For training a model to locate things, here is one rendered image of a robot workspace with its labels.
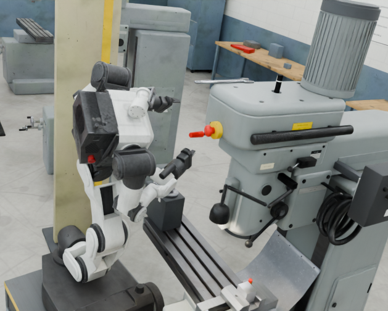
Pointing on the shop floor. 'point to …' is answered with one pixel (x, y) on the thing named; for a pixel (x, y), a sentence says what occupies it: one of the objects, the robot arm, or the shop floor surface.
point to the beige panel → (92, 57)
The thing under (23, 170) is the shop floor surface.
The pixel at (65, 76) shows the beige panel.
